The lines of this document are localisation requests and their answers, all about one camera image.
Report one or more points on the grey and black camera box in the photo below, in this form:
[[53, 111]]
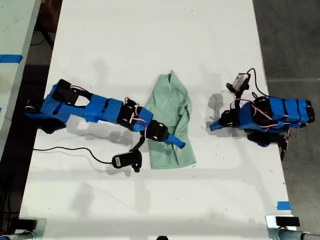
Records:
[[240, 81]]

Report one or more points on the long blue tape strip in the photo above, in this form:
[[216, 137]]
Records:
[[10, 58]]

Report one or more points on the small blue tape piece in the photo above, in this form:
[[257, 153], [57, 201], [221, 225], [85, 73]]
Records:
[[283, 205]]

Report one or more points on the metal bracket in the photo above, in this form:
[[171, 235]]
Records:
[[270, 222], [41, 226]]

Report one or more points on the black camera stalk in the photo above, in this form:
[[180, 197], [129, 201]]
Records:
[[140, 143], [238, 98]]

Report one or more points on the blue and black arm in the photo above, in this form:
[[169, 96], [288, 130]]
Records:
[[282, 112], [100, 110]]

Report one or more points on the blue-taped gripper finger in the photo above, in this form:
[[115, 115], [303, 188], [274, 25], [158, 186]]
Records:
[[175, 140], [219, 123], [218, 127], [173, 143]]

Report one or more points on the small black box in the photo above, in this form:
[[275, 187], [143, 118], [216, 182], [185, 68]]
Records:
[[287, 221], [26, 223]]

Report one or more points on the pale green T-shirt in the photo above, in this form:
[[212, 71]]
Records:
[[170, 105]]

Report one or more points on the grey metal tube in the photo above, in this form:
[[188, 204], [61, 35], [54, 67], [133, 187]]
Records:
[[15, 236], [295, 235]]

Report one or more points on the white side table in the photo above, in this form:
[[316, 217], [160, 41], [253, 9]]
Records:
[[12, 30]]

